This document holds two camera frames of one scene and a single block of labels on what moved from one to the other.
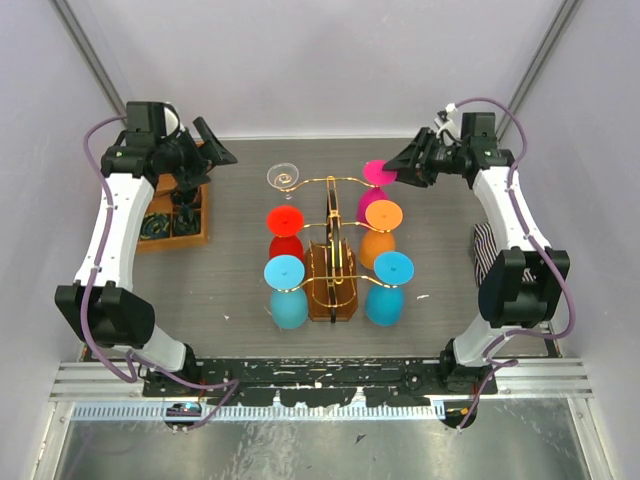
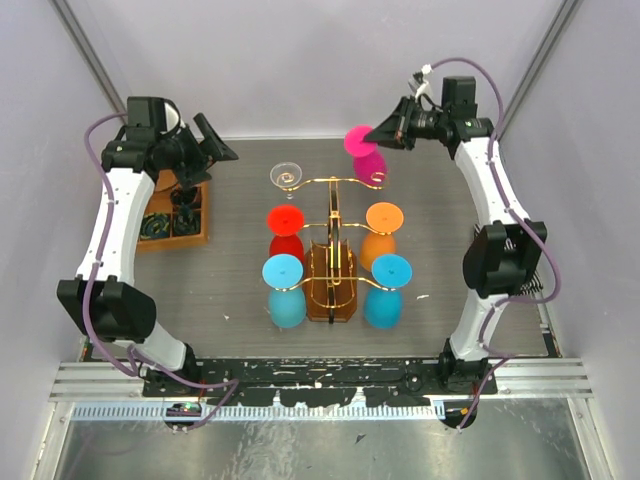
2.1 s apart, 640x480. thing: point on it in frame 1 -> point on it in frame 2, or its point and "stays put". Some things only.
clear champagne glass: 283,176 stays put
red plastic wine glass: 286,223 stays put
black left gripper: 198,174 stays put
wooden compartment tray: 175,219 stays put
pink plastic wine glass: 377,176 -> 368,159
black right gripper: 409,168 -> 395,129
